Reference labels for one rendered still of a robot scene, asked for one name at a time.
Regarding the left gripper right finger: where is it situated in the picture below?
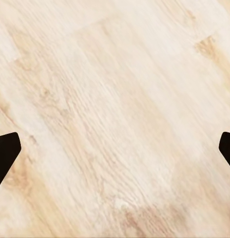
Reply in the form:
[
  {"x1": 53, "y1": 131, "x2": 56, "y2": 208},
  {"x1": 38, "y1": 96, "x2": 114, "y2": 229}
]
[{"x1": 219, "y1": 132, "x2": 230, "y2": 165}]

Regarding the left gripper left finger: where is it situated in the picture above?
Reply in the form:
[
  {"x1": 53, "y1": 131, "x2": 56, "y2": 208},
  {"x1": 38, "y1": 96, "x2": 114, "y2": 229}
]
[{"x1": 0, "y1": 132, "x2": 21, "y2": 183}]

